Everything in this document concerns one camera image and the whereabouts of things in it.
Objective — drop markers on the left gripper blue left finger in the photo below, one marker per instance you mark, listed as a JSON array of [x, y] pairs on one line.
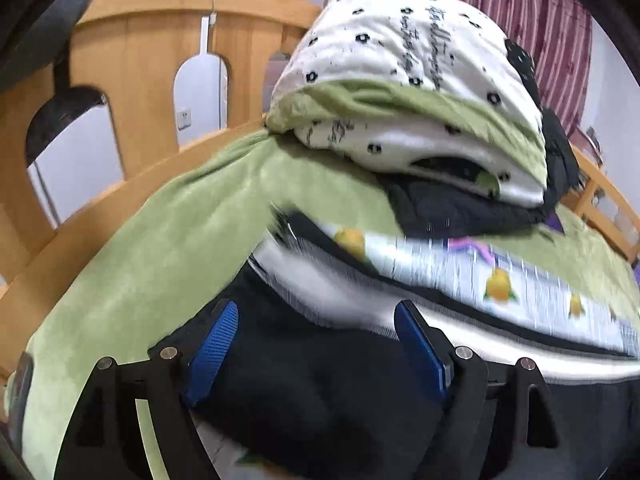
[[103, 438]]

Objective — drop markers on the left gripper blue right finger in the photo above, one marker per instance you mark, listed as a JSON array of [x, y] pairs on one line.
[[497, 420]]

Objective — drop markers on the black pants with white waistband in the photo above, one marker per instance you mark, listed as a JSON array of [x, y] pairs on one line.
[[316, 380]]

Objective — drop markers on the fruit pattern bed sheet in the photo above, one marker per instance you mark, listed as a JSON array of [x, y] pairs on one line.
[[565, 283]]

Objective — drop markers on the black folded clothes pile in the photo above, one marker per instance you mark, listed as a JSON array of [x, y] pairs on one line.
[[444, 180]]

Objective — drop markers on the green bed blanket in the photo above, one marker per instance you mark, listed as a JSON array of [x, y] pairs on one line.
[[192, 235]]

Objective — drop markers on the white green folded quilt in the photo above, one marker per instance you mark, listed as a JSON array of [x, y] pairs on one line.
[[368, 64]]

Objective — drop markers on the maroon curtain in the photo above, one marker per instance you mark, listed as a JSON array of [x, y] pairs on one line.
[[558, 35]]

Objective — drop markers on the white wall socket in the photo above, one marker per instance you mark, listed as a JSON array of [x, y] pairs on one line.
[[184, 119]]

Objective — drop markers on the wooden bed frame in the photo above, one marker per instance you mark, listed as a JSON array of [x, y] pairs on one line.
[[131, 50]]

